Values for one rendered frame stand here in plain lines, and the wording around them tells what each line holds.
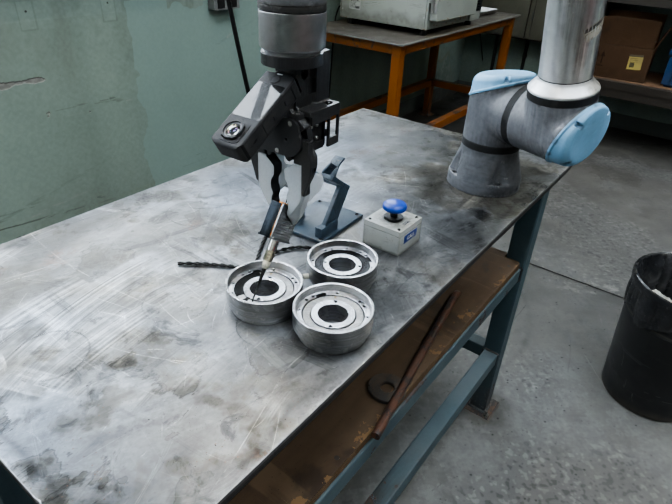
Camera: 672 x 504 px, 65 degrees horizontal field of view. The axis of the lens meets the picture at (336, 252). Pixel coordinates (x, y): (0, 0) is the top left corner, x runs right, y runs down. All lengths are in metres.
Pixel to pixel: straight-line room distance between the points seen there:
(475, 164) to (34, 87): 1.63
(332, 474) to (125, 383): 0.36
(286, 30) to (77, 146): 1.82
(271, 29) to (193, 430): 0.43
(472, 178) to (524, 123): 0.16
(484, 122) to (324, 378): 0.63
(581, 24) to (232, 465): 0.78
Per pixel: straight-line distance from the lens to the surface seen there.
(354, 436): 0.91
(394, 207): 0.86
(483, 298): 1.25
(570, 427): 1.82
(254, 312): 0.70
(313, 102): 0.67
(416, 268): 0.85
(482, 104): 1.08
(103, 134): 2.40
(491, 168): 1.10
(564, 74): 0.97
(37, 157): 2.30
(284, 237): 0.70
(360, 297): 0.72
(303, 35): 0.61
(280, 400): 0.62
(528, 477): 1.65
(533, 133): 1.01
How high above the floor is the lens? 1.26
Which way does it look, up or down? 32 degrees down
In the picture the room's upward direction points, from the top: 3 degrees clockwise
